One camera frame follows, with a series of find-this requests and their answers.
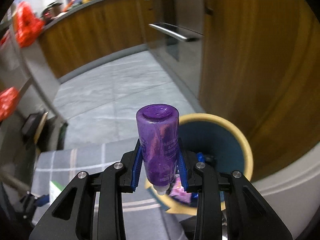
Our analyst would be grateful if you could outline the purple spray bottle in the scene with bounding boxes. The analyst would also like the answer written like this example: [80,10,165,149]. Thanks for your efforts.
[136,104,179,196]

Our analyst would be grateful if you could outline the red plastic bag upper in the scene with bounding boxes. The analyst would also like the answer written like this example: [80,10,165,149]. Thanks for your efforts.
[14,1,45,48]

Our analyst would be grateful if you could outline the steel oven with handles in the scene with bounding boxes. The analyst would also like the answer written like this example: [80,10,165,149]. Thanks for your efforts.
[142,0,204,98]

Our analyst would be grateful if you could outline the teal and yellow trash bin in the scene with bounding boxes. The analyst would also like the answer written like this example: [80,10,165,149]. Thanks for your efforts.
[144,112,254,216]

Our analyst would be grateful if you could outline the wooden kitchen cabinet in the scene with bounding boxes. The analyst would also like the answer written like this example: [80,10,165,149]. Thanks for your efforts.
[38,0,145,78]

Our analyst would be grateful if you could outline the wooden tall cupboard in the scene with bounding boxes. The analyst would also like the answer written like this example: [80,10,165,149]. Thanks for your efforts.
[200,0,319,181]

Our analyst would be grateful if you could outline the red plastic bag lower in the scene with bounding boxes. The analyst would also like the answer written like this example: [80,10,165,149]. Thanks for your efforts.
[0,87,20,122]

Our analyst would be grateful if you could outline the blue pill blister pack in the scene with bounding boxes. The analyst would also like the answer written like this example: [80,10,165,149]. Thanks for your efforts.
[196,152,215,164]

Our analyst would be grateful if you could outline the grey checked tablecloth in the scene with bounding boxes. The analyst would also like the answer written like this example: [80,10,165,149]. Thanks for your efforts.
[30,137,190,240]

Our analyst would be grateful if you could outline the pink crumpled wrapper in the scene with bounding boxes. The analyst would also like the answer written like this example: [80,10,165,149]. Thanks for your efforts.
[169,174,194,206]

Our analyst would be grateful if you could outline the metal shelf rack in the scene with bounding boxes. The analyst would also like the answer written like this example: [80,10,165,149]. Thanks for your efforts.
[0,4,69,156]

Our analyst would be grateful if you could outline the white medicine box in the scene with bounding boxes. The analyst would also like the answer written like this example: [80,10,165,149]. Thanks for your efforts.
[49,180,65,205]

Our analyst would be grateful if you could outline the red plastic bag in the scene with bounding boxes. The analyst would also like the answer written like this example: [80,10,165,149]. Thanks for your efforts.
[14,1,45,48]
[0,87,20,122]

